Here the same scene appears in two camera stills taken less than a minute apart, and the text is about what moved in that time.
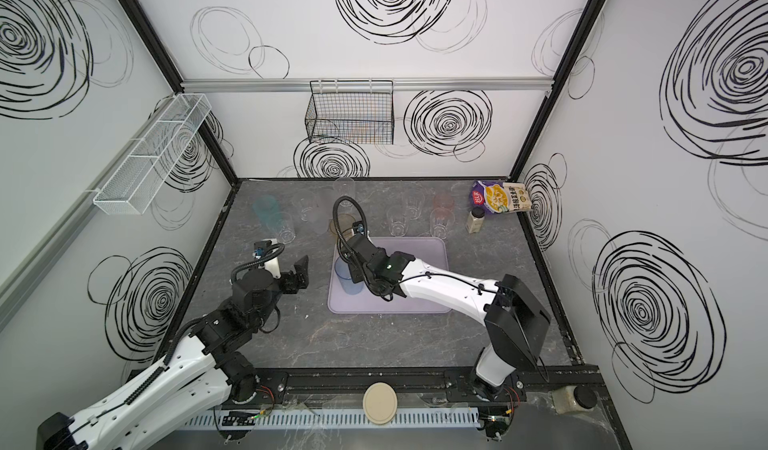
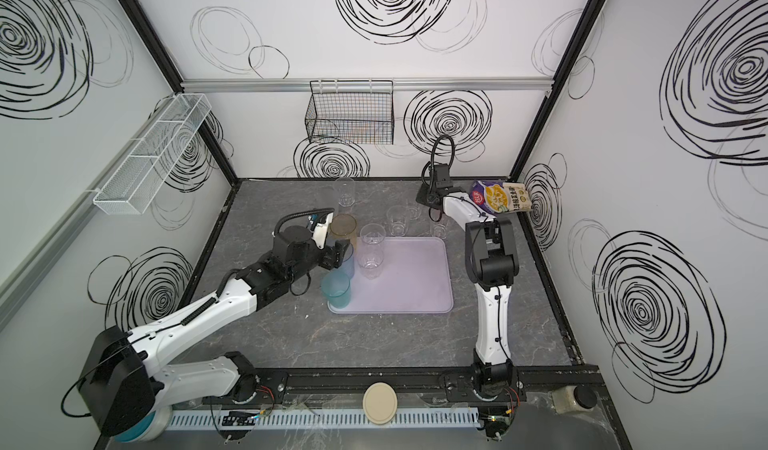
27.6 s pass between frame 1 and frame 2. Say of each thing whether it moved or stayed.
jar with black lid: stayed
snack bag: stayed
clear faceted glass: moved
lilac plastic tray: stayed
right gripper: moved
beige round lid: stayed
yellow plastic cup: stayed
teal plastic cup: moved
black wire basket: stayed
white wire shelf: stayed
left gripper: moved
